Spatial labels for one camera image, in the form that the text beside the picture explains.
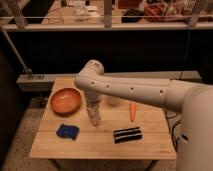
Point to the grey metal beam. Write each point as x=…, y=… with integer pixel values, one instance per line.
x=44, y=82

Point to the diagonal metal pole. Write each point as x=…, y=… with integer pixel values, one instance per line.
x=26, y=69

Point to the orange wooden bowl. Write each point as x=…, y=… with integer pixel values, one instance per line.
x=65, y=101

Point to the black white striped cloth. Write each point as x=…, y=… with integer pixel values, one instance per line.
x=125, y=135

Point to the wooden table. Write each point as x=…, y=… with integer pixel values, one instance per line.
x=98, y=142

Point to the blue cloth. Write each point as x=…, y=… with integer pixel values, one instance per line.
x=67, y=131

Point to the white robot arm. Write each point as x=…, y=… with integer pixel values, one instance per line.
x=194, y=101

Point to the orange carrot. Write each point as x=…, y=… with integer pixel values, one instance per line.
x=132, y=111

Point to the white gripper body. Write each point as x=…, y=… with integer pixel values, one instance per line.
x=92, y=107

